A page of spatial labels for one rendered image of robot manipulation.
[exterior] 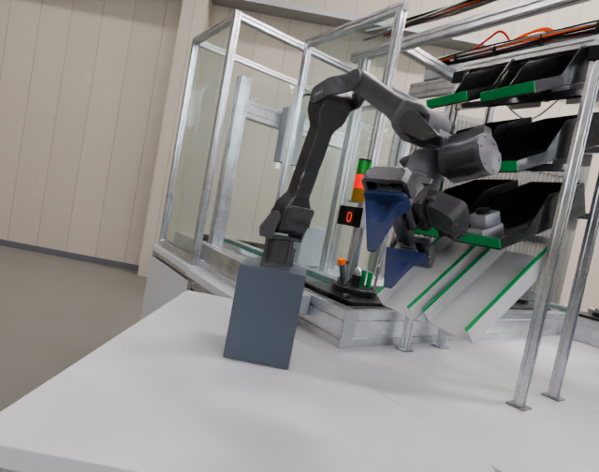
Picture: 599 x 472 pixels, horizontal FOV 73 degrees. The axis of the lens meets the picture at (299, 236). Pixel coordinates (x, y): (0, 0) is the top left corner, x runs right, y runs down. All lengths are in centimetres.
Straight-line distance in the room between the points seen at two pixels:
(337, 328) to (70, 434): 67
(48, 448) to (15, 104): 627
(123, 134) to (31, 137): 122
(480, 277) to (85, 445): 87
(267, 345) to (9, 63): 632
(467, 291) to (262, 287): 49
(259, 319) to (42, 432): 42
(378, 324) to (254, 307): 43
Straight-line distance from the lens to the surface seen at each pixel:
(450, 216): 55
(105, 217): 601
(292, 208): 84
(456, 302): 104
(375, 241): 51
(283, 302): 86
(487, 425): 91
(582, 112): 107
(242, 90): 223
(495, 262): 112
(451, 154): 60
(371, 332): 117
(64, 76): 648
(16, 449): 63
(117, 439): 63
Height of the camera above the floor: 119
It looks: 3 degrees down
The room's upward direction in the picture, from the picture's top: 11 degrees clockwise
